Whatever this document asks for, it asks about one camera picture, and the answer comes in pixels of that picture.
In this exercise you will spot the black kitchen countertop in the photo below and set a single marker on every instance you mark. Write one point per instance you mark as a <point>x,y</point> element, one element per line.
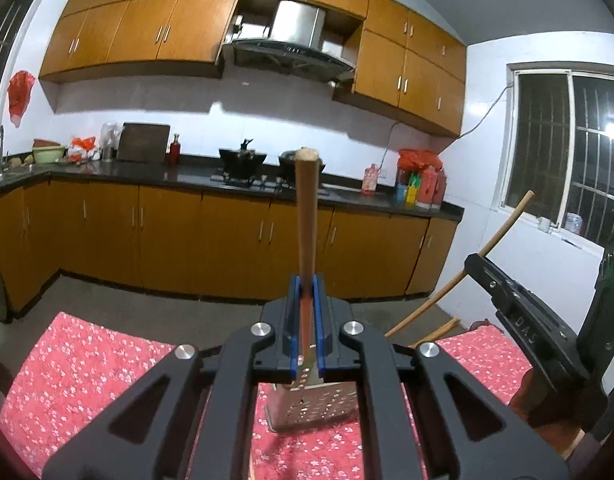
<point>137,172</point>

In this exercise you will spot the steel range hood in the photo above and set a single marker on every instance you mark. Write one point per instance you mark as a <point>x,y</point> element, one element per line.
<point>297,22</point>

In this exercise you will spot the barred window by sink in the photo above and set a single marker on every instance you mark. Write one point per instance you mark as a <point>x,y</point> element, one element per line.
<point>7,30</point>

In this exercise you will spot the clear plastic bottle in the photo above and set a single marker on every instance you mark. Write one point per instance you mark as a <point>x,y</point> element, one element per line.
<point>573,223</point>

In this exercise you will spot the red plastic bag on thermos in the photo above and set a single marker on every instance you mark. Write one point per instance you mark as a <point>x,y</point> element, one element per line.
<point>417,159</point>

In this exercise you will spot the white cup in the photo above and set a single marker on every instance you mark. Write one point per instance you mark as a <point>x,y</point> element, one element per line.
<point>543,224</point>

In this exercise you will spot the wooden base cabinets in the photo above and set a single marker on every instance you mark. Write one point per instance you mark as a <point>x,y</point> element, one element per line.
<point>112,230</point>

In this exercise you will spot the metal faucet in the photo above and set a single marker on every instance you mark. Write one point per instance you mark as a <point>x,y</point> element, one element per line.
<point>1,147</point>

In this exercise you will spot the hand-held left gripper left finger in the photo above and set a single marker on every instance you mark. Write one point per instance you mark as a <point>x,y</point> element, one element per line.
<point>292,355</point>

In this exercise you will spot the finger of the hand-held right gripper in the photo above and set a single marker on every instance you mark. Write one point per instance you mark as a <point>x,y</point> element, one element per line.
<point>487,277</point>

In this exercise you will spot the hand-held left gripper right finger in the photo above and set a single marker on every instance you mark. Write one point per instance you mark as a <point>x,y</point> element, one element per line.
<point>321,355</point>

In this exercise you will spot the green bottle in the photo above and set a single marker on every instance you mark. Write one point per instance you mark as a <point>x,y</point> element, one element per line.
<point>413,181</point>

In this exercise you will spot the wooden chopstick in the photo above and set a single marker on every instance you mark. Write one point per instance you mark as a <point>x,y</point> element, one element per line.
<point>497,240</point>
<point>306,210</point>
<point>439,330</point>

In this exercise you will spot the green basin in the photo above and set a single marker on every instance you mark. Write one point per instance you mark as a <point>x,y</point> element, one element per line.
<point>49,153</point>

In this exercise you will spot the clear plastic bag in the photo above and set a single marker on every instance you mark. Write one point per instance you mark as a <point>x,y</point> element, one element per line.
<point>109,140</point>

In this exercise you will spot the black wok with lid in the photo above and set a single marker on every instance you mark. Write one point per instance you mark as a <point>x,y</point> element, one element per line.
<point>288,161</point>

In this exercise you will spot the large barred window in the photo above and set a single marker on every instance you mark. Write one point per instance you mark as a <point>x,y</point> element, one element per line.
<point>542,150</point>

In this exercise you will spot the pink plastic bottle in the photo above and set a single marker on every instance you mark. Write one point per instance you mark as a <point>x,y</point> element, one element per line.
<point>370,181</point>

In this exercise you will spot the red plastic bag on wall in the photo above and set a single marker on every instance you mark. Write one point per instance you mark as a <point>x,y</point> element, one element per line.
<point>21,95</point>

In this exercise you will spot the person's right hand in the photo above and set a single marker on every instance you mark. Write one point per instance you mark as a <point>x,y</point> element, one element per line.
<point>537,400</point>

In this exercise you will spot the dark wooden cutting board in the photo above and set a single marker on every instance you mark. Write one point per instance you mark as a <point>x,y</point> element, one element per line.
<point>143,142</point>

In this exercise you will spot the blue box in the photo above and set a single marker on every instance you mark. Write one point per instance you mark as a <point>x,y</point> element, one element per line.
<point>401,192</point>

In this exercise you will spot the red glass bottle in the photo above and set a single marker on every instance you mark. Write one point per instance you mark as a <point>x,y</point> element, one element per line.
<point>174,152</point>

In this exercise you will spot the yellow box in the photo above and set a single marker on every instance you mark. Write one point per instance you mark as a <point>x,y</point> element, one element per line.
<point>412,196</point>

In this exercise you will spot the red floral tablecloth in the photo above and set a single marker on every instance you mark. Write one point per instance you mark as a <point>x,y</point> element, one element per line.
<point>87,360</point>

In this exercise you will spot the red and white plastic bag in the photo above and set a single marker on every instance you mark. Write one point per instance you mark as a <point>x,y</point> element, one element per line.
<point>82,147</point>

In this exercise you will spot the beige perforated chopstick holder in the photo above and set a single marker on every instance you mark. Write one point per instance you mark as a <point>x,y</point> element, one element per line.
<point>312,407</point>

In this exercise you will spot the gas stove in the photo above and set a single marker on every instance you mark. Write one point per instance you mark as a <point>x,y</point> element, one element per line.
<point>247,179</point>

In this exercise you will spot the wooden wall cabinets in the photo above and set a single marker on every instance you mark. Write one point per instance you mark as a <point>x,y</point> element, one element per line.
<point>137,30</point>

